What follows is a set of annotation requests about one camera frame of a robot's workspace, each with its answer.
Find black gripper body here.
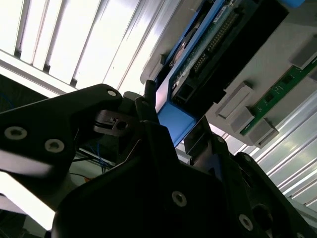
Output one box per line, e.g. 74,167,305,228
51,153,256,238

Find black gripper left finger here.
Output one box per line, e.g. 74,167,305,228
0,79,179,196

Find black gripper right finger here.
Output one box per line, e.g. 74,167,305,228
184,116,317,238

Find hard disk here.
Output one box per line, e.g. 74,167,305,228
155,0,307,147

